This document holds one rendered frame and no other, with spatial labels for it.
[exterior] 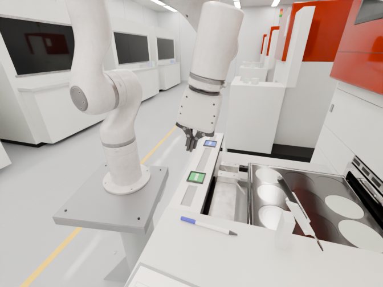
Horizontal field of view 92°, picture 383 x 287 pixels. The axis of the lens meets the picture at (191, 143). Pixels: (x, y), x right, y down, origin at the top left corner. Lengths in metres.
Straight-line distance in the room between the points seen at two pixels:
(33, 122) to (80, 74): 2.98
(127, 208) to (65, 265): 1.12
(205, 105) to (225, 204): 0.37
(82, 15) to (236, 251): 0.66
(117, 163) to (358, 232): 0.76
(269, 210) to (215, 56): 0.48
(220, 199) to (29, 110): 3.17
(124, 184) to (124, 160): 0.11
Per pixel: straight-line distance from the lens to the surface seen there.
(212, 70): 0.41
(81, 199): 0.81
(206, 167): 0.69
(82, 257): 1.77
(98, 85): 0.58
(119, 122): 0.68
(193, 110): 0.45
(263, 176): 0.79
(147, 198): 0.72
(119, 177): 0.76
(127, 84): 0.65
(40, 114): 3.36
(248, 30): 8.48
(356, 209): 0.81
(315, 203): 0.75
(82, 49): 0.62
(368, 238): 0.72
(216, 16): 0.41
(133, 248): 1.03
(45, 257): 1.90
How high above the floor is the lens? 1.35
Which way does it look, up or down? 27 degrees down
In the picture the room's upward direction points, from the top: straight up
